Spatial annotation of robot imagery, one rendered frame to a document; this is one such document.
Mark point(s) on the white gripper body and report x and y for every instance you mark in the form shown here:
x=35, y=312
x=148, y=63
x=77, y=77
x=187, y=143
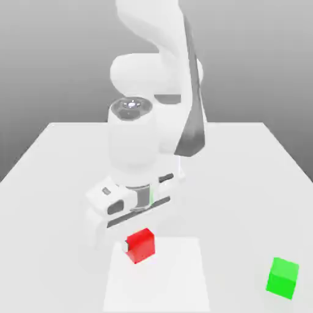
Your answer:
x=137, y=218

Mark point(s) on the small red cube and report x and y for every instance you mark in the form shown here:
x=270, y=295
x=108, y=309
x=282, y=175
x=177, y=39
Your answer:
x=143, y=245

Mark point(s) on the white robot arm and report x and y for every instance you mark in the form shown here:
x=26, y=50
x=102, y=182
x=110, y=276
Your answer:
x=132, y=146

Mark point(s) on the small green cube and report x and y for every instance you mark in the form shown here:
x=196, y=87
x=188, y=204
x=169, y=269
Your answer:
x=282, y=278

